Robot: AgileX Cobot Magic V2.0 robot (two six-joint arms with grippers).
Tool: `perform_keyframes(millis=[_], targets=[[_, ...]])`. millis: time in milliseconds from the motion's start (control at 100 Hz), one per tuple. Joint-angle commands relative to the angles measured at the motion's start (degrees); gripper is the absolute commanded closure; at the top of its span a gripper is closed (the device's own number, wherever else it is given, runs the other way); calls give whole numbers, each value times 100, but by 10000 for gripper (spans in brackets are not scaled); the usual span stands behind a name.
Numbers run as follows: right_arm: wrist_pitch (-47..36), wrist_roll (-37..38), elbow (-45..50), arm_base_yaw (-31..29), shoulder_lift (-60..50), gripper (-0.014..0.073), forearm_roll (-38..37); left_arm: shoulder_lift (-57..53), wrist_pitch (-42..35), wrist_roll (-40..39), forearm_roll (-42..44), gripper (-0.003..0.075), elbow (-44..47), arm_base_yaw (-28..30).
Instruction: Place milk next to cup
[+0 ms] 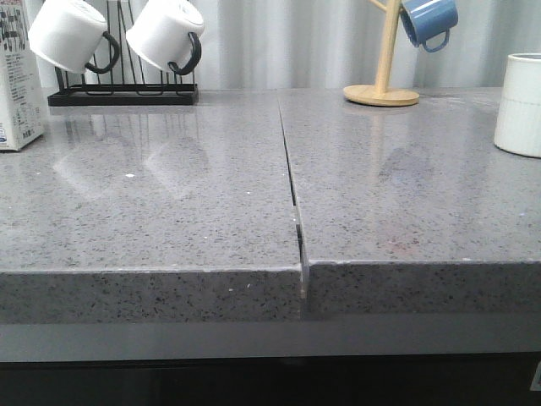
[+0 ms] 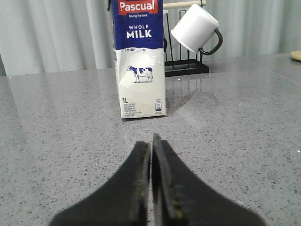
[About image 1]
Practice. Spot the cream HOME cup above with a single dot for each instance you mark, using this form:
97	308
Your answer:
518	123

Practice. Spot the white blue milk carton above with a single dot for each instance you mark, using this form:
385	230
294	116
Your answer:
22	104

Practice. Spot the wooden mug tree stand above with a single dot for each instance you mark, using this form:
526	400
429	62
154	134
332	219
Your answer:
380	94

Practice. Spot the right white hanging mug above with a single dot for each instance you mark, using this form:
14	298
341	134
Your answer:
166	34

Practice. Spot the white hanging mug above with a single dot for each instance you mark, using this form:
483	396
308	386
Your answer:
67	34
166	34

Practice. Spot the blue enamel mug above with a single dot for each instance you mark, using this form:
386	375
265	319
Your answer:
425	19

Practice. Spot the left white hanging mug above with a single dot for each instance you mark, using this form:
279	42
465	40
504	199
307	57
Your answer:
67	34

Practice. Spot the black wire mug rack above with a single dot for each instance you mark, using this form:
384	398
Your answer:
131	82

